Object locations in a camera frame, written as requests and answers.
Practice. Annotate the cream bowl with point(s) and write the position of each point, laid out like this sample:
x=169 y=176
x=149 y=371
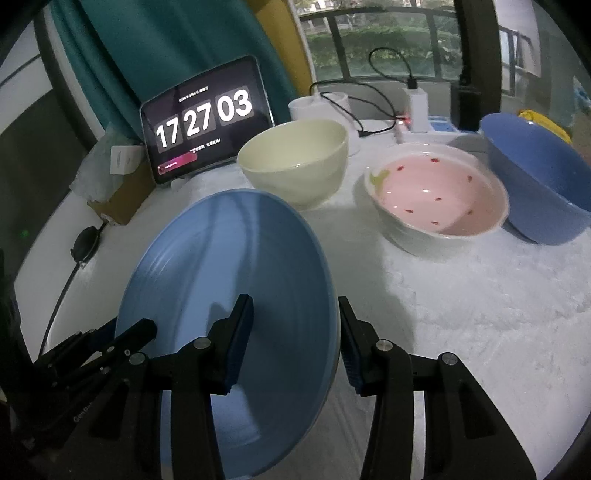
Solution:
x=295 y=157

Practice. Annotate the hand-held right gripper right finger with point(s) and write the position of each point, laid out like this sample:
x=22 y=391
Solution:
x=349 y=355

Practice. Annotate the yellow packet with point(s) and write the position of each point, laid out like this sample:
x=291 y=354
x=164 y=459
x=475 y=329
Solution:
x=545 y=122

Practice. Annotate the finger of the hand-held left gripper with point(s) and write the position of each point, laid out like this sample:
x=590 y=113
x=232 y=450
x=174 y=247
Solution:
x=134 y=334
x=78 y=346

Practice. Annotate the white power strip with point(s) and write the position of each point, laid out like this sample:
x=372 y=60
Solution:
x=438 y=127

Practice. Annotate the black power adapter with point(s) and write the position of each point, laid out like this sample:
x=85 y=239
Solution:
x=466 y=101

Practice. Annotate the white paper tag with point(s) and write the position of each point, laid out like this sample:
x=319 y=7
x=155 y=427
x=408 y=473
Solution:
x=125 y=159

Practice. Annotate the black tablet with clock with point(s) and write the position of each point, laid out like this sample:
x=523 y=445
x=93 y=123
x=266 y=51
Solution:
x=203 y=120

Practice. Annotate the pink dotted bowl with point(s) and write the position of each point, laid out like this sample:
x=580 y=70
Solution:
x=438 y=189

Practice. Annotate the white charger plug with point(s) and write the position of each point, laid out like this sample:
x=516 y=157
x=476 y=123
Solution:
x=418 y=106

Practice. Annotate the dark sliding door frame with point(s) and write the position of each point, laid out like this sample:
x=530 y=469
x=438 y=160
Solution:
x=475 y=32

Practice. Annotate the blue bowl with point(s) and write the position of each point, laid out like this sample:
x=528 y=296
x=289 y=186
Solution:
x=540 y=184

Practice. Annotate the blue plate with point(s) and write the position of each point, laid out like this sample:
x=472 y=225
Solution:
x=231 y=258

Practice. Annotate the black balcony railing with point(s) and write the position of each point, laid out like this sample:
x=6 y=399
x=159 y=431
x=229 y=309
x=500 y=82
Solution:
x=369 y=18

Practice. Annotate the teal curtain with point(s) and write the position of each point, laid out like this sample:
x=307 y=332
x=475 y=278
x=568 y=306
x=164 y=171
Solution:
x=161 y=46

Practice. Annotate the white desk lamp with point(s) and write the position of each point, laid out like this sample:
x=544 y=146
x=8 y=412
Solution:
x=309 y=108

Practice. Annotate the brown cardboard box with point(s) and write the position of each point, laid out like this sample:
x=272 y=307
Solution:
x=124 y=198

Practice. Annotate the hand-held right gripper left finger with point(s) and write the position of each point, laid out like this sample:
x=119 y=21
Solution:
x=240 y=341

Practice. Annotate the clear plastic bag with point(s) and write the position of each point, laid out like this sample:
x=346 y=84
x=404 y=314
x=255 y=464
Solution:
x=92 y=170

